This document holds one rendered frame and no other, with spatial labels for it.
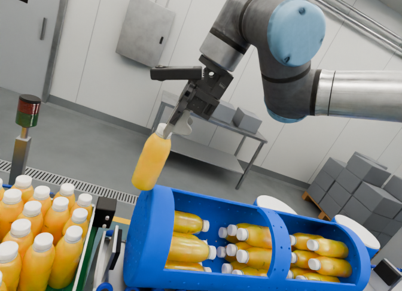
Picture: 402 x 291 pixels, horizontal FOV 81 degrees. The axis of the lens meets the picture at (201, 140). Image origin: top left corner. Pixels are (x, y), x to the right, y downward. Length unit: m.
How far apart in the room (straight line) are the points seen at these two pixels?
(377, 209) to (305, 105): 3.65
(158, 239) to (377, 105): 0.54
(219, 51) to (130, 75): 3.47
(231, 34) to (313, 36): 0.15
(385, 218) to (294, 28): 4.00
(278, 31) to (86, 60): 3.78
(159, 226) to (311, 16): 0.54
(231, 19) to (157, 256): 0.56
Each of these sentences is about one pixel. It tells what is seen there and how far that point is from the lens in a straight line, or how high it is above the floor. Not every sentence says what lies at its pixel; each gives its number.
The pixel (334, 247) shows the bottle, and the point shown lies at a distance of 1.15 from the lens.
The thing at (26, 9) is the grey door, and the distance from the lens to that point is 4.26.
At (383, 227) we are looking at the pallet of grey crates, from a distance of 4.41.
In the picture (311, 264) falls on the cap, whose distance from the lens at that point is 1.10.
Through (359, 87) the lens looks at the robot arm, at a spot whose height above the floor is 1.68.
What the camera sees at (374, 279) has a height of 0.96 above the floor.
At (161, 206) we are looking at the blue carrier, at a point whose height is 1.23.
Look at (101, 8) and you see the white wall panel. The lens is 3.98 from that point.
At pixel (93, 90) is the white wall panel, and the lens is 4.11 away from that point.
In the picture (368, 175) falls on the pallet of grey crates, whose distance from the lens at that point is 4.27.
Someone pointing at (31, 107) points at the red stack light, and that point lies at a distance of 0.99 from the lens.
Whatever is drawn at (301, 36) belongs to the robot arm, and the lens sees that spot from 0.41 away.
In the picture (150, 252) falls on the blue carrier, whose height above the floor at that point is 1.16.
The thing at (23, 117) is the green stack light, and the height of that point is 1.19.
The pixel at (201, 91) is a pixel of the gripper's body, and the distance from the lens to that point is 0.52.
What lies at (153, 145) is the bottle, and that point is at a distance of 0.59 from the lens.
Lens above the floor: 1.63
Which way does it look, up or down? 19 degrees down
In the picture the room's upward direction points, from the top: 25 degrees clockwise
